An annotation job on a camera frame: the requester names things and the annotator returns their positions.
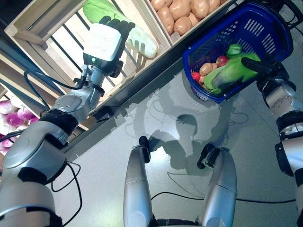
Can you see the beige wooden display shelf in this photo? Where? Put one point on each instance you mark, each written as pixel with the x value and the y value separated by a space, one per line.
pixel 142 82

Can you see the red tomato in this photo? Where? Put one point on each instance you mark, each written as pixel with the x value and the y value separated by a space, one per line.
pixel 196 76

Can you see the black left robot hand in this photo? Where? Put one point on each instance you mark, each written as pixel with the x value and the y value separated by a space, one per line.
pixel 123 29

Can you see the purple white turnip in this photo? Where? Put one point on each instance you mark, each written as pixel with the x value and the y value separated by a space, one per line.
pixel 26 113
pixel 16 101
pixel 7 106
pixel 15 119

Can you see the dark robot waist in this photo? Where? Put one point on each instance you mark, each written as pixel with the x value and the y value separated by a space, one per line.
pixel 175 222

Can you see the red apple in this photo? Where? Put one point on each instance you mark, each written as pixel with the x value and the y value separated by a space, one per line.
pixel 222 61

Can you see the wooden slatted potato crate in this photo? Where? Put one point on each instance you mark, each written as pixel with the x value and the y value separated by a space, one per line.
pixel 28 21

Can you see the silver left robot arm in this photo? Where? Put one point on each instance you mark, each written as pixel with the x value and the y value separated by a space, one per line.
pixel 35 153

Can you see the silver left robot leg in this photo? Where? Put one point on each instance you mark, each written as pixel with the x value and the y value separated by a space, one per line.
pixel 137 189

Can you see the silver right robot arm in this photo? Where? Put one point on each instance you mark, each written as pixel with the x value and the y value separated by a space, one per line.
pixel 281 99

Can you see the deep green bell pepper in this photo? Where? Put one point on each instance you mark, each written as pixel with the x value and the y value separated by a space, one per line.
pixel 234 49

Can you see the black left robot foot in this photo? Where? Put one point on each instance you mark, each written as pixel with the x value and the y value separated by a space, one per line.
pixel 144 144

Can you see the black right robot foot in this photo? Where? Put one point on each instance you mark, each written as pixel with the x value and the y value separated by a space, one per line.
pixel 206 153

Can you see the blue plastic shopping basket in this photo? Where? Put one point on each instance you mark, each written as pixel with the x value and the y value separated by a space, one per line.
pixel 279 30

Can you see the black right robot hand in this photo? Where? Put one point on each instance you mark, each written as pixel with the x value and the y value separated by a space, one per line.
pixel 272 72

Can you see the brown potato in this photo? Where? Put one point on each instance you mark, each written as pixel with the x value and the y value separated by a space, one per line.
pixel 161 3
pixel 180 9
pixel 165 20
pixel 200 8
pixel 182 26
pixel 206 69

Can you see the black robot foot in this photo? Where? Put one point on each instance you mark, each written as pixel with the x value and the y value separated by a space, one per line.
pixel 144 144
pixel 206 153

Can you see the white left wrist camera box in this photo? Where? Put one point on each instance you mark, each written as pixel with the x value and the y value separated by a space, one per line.
pixel 101 42

